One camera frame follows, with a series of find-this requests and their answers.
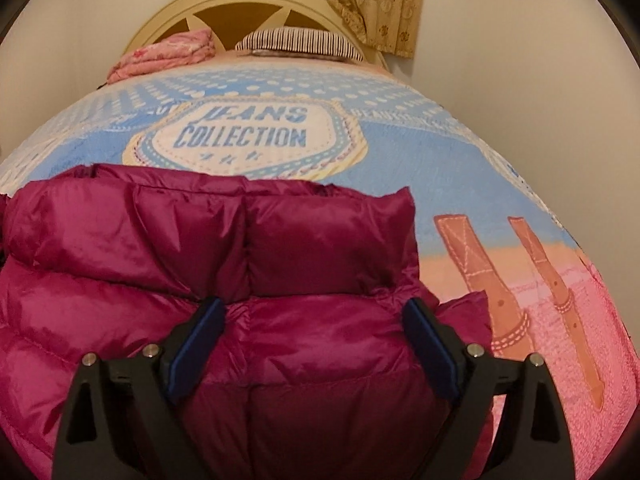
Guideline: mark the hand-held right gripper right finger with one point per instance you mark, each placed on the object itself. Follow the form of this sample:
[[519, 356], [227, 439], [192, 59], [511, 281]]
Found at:
[[435, 355]]

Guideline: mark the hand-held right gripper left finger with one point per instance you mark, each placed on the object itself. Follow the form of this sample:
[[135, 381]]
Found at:
[[192, 355]]

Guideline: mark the magenta quilted down jacket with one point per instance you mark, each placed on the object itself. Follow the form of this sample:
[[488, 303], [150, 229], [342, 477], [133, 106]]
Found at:
[[225, 280]]

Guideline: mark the bed with pink blue cover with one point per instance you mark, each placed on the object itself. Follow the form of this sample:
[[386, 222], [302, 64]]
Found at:
[[450, 160]]

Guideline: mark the folded pink quilt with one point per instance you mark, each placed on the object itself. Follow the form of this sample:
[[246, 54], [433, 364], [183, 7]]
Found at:
[[165, 55]]

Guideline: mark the striped pillow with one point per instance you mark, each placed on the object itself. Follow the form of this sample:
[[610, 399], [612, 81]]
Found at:
[[300, 42]]

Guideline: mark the cream wooden bed headboard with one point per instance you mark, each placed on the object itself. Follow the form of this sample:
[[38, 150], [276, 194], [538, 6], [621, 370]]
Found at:
[[240, 15]]

